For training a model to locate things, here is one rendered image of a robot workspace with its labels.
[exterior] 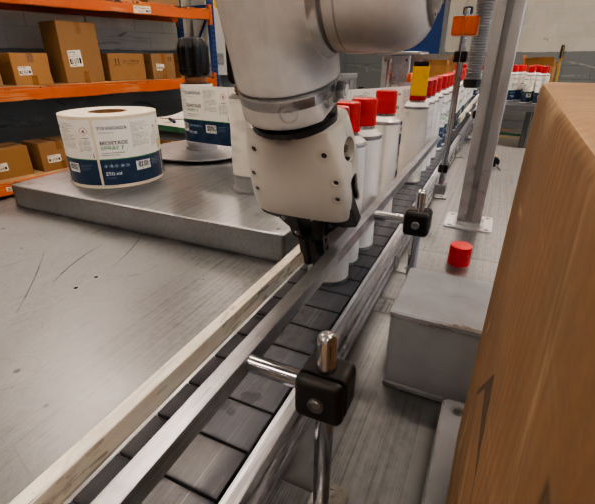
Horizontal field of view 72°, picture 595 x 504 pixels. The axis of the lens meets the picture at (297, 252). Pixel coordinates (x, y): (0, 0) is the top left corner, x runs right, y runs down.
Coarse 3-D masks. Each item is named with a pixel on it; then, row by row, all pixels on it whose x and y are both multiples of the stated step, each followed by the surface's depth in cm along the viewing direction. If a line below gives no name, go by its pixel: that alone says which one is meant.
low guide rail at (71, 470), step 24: (288, 264) 48; (264, 288) 43; (240, 312) 39; (216, 336) 36; (192, 360) 33; (144, 384) 30; (168, 384) 31; (120, 408) 28; (144, 408) 29; (96, 432) 26; (120, 432) 27; (72, 456) 25; (96, 456) 26; (48, 480) 23; (72, 480) 24
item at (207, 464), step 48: (384, 240) 62; (288, 288) 49; (336, 288) 49; (240, 336) 41; (288, 336) 41; (192, 384) 35; (240, 384) 35; (144, 432) 30; (240, 432) 30; (96, 480) 27; (192, 480) 27
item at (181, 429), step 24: (432, 144) 88; (408, 168) 69; (384, 192) 57; (336, 264) 40; (312, 288) 35; (288, 312) 31; (264, 336) 28; (240, 360) 25; (216, 384) 24; (192, 408) 22; (216, 408) 23; (168, 432) 21; (192, 432) 21; (144, 456) 19; (168, 456) 20; (120, 480) 18; (144, 480) 19
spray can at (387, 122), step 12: (384, 96) 63; (396, 96) 63; (384, 108) 63; (384, 120) 63; (396, 120) 64; (384, 132) 64; (396, 132) 64; (384, 144) 65; (396, 144) 66; (384, 156) 66; (396, 156) 67; (384, 168) 66; (384, 180) 67
